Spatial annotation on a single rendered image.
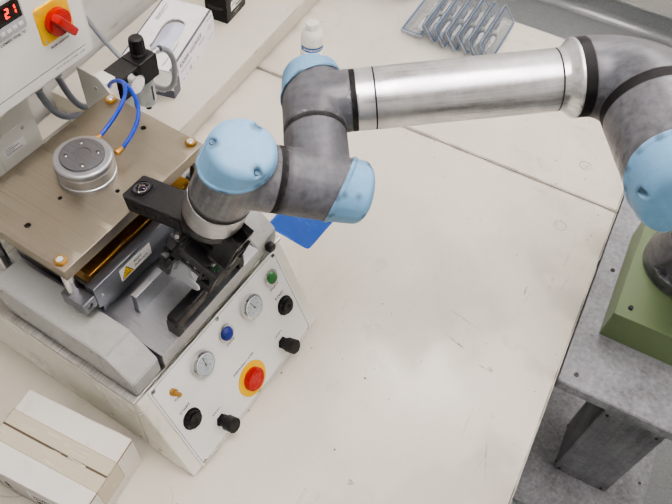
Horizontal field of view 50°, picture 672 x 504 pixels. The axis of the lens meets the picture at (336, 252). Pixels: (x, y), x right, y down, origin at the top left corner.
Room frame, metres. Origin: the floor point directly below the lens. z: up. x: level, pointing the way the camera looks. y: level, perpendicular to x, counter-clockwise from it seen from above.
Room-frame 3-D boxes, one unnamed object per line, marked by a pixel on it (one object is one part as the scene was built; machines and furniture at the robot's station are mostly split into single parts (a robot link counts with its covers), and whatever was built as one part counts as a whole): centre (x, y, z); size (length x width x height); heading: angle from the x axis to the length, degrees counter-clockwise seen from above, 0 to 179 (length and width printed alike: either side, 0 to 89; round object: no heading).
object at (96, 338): (0.47, 0.35, 0.97); 0.25 x 0.05 x 0.07; 62
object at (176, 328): (0.54, 0.18, 0.99); 0.15 x 0.02 x 0.04; 152
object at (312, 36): (1.30, 0.10, 0.82); 0.05 x 0.05 x 0.14
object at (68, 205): (0.66, 0.36, 1.08); 0.31 x 0.24 x 0.13; 152
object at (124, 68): (0.88, 0.36, 1.05); 0.15 x 0.05 x 0.15; 152
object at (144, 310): (0.60, 0.30, 0.97); 0.30 x 0.22 x 0.08; 62
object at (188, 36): (1.25, 0.41, 0.83); 0.23 x 0.12 x 0.07; 169
